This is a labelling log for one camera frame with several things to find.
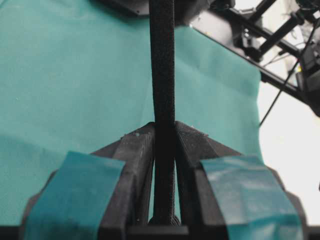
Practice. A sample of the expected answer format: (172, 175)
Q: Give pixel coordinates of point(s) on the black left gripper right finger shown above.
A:
(225, 195)

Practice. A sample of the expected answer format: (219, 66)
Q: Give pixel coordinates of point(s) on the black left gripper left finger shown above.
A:
(95, 196)

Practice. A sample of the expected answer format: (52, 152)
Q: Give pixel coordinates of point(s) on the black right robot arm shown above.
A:
(308, 79)

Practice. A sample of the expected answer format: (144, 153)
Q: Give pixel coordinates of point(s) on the teal green table cloth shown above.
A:
(75, 75)

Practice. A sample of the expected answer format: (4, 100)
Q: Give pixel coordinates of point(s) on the black aluminium table frame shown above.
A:
(248, 36)

